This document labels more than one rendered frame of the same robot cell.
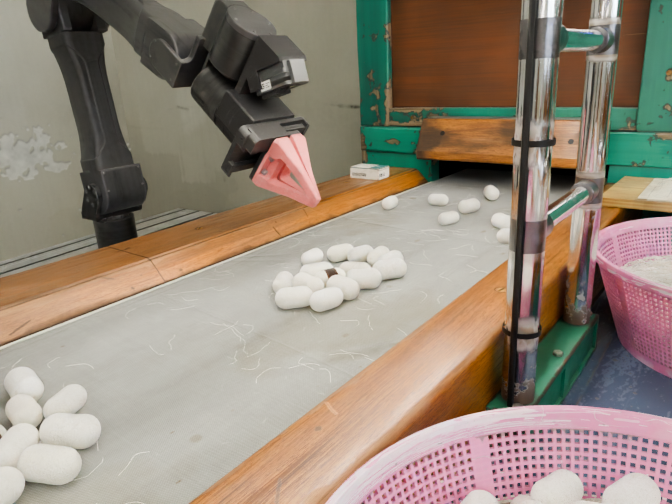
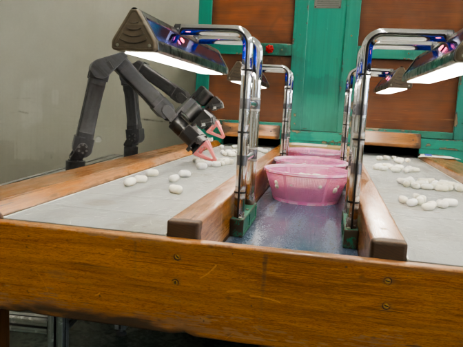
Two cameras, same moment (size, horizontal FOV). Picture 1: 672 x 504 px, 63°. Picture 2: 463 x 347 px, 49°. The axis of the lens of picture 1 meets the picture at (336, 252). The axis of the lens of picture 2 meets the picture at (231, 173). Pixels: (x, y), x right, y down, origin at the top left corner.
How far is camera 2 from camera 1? 1.68 m
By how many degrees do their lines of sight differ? 29
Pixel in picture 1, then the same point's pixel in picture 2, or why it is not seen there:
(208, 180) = (37, 158)
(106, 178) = (139, 131)
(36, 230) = not seen: outside the picture
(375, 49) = not seen: hidden behind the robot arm
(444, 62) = (228, 104)
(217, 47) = (200, 97)
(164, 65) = (181, 99)
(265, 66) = (215, 103)
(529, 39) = (285, 106)
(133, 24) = (169, 87)
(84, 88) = (135, 102)
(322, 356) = not seen: hidden behind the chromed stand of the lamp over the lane
